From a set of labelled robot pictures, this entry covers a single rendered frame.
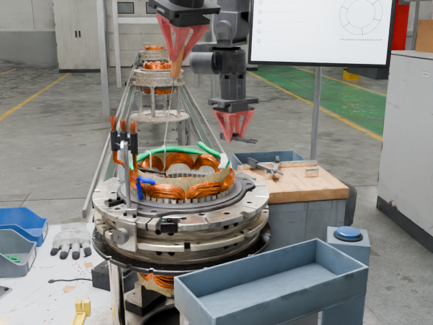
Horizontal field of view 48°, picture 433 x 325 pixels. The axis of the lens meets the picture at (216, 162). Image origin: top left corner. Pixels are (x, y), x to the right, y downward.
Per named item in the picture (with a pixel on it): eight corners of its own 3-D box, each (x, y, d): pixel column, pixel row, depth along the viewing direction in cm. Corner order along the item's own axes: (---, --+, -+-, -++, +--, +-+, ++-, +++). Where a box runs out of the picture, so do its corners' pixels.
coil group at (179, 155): (162, 173, 96) (162, 152, 95) (193, 170, 97) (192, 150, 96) (163, 175, 94) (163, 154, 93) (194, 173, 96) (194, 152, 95)
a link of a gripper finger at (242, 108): (213, 140, 114) (212, 100, 111) (238, 136, 117) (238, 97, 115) (230, 146, 108) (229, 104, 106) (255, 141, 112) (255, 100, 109)
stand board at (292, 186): (236, 174, 115) (237, 164, 115) (312, 170, 119) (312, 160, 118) (259, 204, 97) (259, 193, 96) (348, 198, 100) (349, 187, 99)
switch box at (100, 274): (107, 275, 121) (105, 255, 120) (140, 284, 117) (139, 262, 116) (91, 286, 116) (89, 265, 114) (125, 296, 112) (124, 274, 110)
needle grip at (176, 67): (167, 75, 84) (173, 42, 80) (175, 73, 85) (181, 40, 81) (173, 78, 83) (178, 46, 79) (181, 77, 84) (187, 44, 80)
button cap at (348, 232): (336, 238, 83) (336, 233, 83) (336, 229, 87) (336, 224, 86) (360, 240, 82) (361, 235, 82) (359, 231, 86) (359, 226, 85)
